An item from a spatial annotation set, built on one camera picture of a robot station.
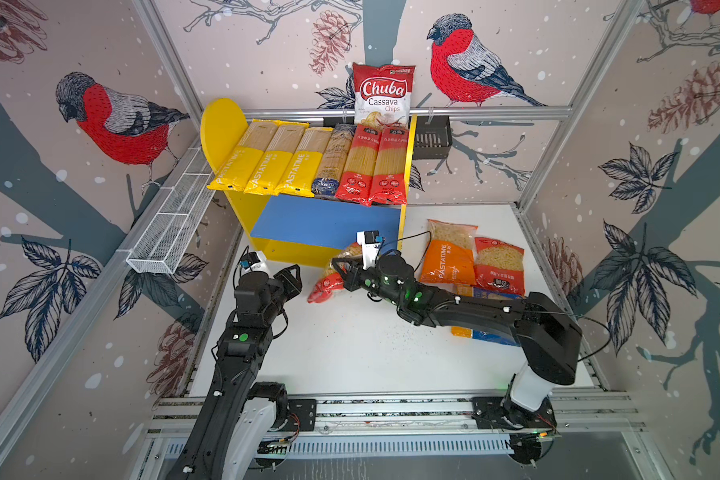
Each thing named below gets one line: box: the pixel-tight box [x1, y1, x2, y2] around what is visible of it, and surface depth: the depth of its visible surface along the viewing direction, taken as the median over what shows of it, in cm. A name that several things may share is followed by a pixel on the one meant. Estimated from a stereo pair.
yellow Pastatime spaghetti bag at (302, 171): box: [275, 127, 334, 198], surface depth 74 cm
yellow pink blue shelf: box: [200, 99, 418, 268], surface depth 75 cm
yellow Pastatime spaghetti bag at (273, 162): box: [243, 121, 310, 196], surface depth 76 cm
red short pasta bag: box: [474, 237, 526, 296], surface depth 100 cm
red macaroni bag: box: [307, 242, 363, 303], surface depth 75 cm
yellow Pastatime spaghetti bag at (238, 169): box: [207, 119, 281, 192], surface depth 76 cm
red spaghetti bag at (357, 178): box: [335, 124, 382, 207], surface depth 72 cm
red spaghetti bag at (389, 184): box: [368, 126, 409, 205], surface depth 67 cm
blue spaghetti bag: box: [311, 123, 356, 199], surface depth 74 cm
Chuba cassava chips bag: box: [352, 62, 416, 129], surface depth 86 cm
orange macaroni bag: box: [420, 219, 478, 285], surface depth 103 cm
